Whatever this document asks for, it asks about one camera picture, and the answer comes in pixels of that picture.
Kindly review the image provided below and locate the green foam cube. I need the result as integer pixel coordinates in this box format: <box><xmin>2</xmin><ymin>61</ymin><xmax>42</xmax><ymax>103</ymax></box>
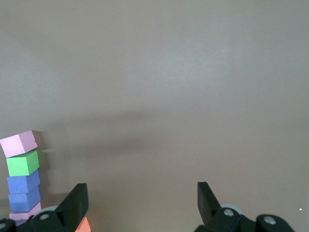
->
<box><xmin>6</xmin><ymin>150</ymin><xmax>40</xmax><ymax>177</ymax></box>

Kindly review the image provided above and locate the orange foam cube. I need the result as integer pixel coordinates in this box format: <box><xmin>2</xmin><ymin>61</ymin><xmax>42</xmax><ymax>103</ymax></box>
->
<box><xmin>74</xmin><ymin>216</ymin><xmax>92</xmax><ymax>232</ymax></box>

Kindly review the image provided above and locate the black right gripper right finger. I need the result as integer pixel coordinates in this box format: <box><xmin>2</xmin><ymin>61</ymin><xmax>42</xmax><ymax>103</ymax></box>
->
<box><xmin>194</xmin><ymin>181</ymin><xmax>296</xmax><ymax>232</ymax></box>

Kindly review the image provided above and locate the purple foam cube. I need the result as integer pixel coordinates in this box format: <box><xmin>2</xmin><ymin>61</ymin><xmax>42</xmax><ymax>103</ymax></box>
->
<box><xmin>6</xmin><ymin>169</ymin><xmax>41</xmax><ymax>195</ymax></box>
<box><xmin>8</xmin><ymin>185</ymin><xmax>42</xmax><ymax>213</ymax></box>

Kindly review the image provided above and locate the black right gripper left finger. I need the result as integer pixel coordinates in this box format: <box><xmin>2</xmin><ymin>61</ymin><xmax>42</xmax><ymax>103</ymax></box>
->
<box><xmin>0</xmin><ymin>183</ymin><xmax>89</xmax><ymax>232</ymax></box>

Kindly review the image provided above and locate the pink foam cube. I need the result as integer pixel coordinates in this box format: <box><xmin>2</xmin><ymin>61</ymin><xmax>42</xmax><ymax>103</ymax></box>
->
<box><xmin>9</xmin><ymin>202</ymin><xmax>42</xmax><ymax>227</ymax></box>
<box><xmin>0</xmin><ymin>130</ymin><xmax>39</xmax><ymax>158</ymax></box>

